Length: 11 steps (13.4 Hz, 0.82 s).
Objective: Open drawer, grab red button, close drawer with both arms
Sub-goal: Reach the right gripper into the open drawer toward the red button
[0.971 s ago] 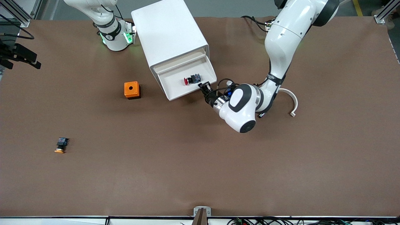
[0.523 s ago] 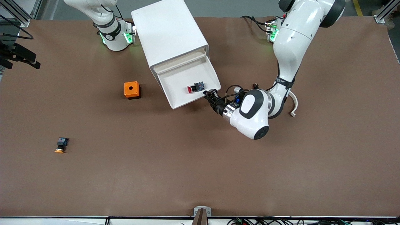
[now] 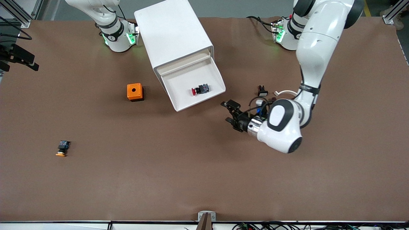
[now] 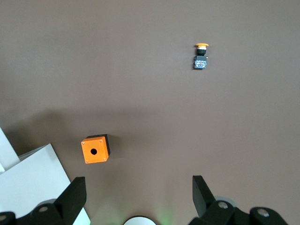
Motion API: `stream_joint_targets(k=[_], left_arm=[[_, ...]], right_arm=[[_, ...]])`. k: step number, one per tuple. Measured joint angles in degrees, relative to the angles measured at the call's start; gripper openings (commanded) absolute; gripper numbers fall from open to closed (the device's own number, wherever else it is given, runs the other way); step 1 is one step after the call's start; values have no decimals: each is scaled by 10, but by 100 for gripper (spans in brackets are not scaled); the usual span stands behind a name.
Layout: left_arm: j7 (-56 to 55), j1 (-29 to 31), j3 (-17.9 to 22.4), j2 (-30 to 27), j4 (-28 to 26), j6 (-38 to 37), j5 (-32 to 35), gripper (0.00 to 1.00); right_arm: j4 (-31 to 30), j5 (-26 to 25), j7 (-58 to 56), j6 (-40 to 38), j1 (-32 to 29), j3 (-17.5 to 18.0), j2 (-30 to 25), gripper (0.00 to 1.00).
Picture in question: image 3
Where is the red mushroom push button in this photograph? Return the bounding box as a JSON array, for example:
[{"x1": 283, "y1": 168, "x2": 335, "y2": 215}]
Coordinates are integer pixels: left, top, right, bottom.
[{"x1": 191, "y1": 84, "x2": 210, "y2": 96}]

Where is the yellow mushroom push button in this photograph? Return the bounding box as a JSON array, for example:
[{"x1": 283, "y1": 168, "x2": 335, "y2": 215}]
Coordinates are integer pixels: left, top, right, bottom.
[{"x1": 55, "y1": 140, "x2": 71, "y2": 157}]

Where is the orange button box with hole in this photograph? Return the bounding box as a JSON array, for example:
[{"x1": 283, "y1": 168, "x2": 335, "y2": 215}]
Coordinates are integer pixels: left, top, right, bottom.
[{"x1": 127, "y1": 83, "x2": 144, "y2": 102}]

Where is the brown table cover sheet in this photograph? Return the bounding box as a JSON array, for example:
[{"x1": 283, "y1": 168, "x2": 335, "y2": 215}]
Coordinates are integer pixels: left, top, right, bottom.
[{"x1": 0, "y1": 16, "x2": 409, "y2": 222}]

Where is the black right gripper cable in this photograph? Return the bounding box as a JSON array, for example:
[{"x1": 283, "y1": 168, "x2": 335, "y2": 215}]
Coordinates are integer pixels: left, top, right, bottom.
[{"x1": 0, "y1": 16, "x2": 32, "y2": 40}]

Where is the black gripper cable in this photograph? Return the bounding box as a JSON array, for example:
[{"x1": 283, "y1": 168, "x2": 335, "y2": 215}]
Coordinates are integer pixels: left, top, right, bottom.
[
  {"x1": 249, "y1": 97, "x2": 275, "y2": 112},
  {"x1": 0, "y1": 16, "x2": 32, "y2": 40}
]

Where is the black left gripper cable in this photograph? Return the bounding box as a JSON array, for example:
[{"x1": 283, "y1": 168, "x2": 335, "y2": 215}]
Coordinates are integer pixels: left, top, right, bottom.
[{"x1": 249, "y1": 97, "x2": 275, "y2": 112}]

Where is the aluminium frame profile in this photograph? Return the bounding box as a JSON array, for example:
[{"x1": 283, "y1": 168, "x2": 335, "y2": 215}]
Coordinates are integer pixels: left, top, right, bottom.
[
  {"x1": 0, "y1": 0, "x2": 32, "y2": 28},
  {"x1": 382, "y1": 0, "x2": 409, "y2": 25}
]

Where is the white curved arc bracket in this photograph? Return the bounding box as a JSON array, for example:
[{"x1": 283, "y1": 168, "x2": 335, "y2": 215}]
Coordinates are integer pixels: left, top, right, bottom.
[{"x1": 274, "y1": 90, "x2": 298, "y2": 98}]

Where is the black arm base cable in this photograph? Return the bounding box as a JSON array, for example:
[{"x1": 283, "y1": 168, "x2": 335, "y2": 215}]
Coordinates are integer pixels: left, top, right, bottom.
[{"x1": 247, "y1": 15, "x2": 276, "y2": 34}]

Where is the grey metal camera bracket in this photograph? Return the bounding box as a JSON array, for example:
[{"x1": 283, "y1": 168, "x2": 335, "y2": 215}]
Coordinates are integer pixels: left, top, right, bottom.
[{"x1": 198, "y1": 211, "x2": 216, "y2": 230}]

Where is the black cable bundle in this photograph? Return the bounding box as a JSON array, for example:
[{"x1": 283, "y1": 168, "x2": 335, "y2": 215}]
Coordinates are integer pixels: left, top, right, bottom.
[{"x1": 233, "y1": 222, "x2": 409, "y2": 230}]

